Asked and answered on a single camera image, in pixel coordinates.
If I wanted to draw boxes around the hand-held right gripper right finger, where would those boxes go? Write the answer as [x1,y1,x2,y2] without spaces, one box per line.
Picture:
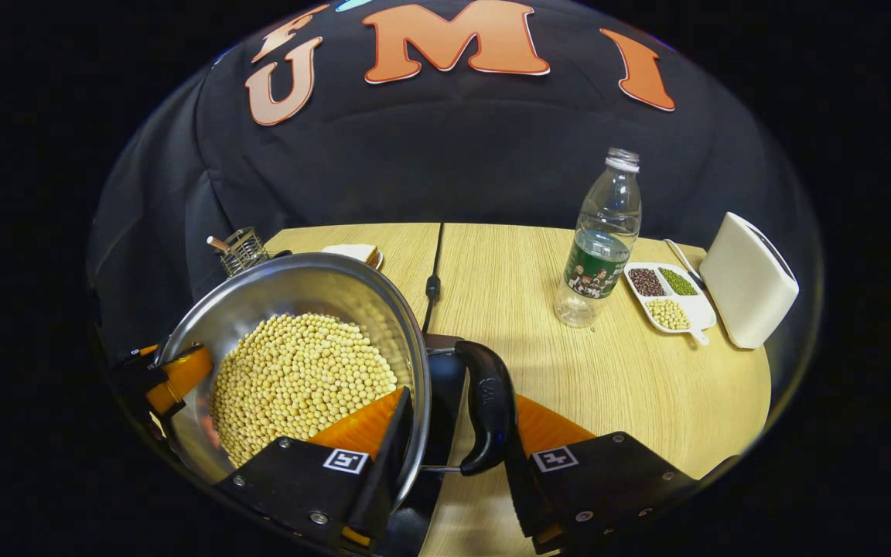
[504,393,701,555]

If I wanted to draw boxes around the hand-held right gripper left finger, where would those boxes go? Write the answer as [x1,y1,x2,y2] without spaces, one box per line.
[213,387,415,555]

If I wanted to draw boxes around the stainless steel pot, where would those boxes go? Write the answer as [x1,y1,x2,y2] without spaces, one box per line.
[153,251,520,515]

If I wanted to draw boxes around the pile of soybeans in pot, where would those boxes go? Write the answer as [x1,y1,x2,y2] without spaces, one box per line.
[209,313,399,468]

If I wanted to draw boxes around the small pile of soybeans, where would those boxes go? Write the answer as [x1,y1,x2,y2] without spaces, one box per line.
[645,299,692,332]

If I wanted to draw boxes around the white divided dish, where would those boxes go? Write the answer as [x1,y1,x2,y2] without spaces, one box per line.
[623,261,719,347]

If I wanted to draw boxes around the pile of dark red beans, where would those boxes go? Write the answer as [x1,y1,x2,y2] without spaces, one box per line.
[629,268,667,299]

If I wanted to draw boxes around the pile of green mung beans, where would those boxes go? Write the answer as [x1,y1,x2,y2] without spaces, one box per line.
[658,267,700,298]

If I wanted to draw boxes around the sandwich with lettuce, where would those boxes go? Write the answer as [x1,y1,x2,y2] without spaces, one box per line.
[323,244,379,266]

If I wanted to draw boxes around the clear plastic water bottle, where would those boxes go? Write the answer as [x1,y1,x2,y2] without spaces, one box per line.
[554,147,644,330]

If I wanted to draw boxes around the white toaster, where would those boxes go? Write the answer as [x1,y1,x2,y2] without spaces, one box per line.
[699,211,801,350]

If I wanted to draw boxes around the metal wire basket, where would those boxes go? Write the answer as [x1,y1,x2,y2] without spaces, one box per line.
[207,226,271,278]

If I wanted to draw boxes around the black power cable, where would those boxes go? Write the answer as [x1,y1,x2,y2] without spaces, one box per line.
[421,223,445,335]

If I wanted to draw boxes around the white power cable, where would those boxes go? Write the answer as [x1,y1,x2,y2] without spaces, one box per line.
[664,238,708,291]

